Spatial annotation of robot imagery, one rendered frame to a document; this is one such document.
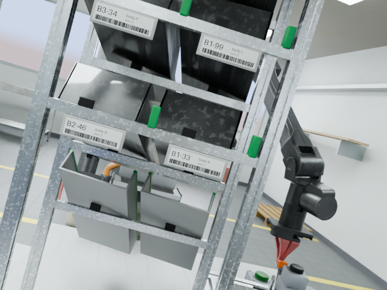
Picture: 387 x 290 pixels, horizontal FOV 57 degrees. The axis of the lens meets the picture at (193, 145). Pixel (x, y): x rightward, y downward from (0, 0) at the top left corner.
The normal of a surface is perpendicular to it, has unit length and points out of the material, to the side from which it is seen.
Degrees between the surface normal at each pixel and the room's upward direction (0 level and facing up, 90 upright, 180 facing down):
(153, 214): 135
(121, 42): 155
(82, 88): 65
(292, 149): 101
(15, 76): 90
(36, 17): 90
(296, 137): 42
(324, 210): 89
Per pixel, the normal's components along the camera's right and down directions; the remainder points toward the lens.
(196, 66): -0.31, 0.89
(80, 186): -0.29, 0.72
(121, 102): 0.01, -0.35
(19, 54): 0.18, 0.15
